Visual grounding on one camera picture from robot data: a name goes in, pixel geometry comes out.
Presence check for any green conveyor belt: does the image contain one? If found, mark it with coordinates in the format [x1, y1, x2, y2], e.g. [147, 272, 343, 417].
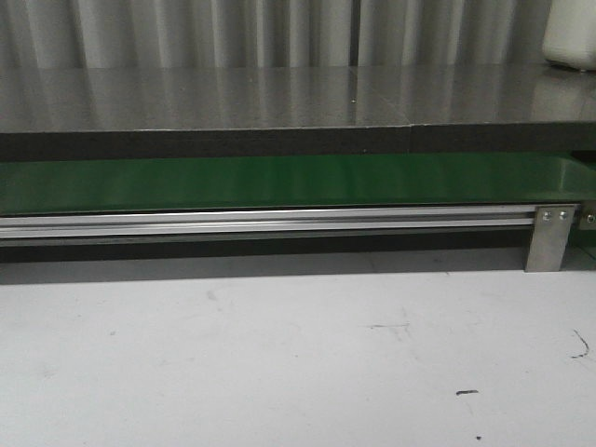
[1, 153, 595, 216]

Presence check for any grey pleated curtain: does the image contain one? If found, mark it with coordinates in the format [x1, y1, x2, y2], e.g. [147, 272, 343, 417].
[1, 1, 550, 69]

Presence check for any steel end bracket with bolt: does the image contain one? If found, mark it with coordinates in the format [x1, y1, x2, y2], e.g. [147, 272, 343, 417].
[577, 200, 596, 231]

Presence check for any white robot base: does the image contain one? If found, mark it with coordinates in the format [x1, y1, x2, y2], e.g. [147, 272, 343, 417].
[542, 0, 595, 71]

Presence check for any aluminium conveyor side rail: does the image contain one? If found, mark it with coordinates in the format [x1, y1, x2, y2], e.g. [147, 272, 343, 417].
[1, 205, 537, 242]

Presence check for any dark raised platform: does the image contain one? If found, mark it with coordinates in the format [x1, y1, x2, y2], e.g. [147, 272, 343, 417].
[1, 64, 595, 162]

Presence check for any steel conveyor support bracket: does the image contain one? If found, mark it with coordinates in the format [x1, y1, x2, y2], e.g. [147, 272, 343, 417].
[525, 205, 576, 273]

